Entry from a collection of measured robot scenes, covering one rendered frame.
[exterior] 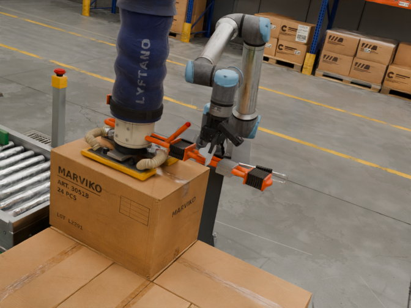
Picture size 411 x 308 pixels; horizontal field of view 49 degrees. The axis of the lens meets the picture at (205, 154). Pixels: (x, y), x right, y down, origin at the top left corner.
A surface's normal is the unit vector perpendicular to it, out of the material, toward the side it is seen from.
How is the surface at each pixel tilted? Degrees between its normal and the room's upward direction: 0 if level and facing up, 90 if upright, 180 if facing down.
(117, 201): 90
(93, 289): 0
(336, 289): 0
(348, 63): 90
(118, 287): 0
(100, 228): 90
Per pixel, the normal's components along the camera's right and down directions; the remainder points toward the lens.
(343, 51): -0.45, 0.30
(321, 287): 0.16, -0.90
